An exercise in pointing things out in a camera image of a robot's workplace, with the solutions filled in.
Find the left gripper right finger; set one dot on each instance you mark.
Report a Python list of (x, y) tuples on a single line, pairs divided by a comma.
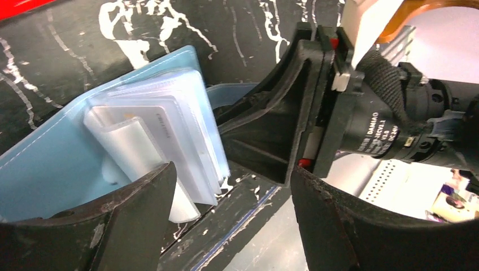
[(342, 232)]

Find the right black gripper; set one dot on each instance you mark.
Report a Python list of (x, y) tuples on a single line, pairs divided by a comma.
[(390, 112)]

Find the orange wooden shelf rack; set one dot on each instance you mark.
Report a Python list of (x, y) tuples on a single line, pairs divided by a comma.
[(411, 8)]

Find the white credit card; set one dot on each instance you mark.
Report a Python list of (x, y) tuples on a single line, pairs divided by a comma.
[(139, 138)]

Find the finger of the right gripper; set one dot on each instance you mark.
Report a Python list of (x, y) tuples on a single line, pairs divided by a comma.
[(266, 131)]

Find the red plastic bin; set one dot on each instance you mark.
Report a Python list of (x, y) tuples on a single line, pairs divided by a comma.
[(11, 8)]

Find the blue card holder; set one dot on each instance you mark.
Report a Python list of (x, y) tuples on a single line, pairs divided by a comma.
[(61, 165)]

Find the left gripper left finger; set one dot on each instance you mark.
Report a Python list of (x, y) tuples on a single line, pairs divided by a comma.
[(122, 230)]

